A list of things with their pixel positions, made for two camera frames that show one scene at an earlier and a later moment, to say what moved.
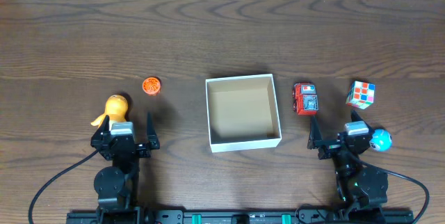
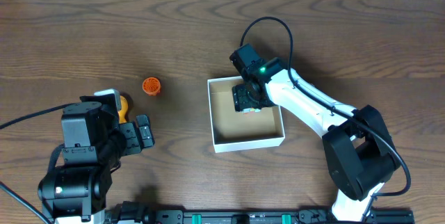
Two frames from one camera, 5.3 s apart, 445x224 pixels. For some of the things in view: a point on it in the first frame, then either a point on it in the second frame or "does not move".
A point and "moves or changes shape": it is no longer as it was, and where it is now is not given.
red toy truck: (305, 99) moves or changes shape
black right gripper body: (338, 146) → (241, 99)
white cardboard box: (242, 113) does not move
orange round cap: (151, 85) does not move
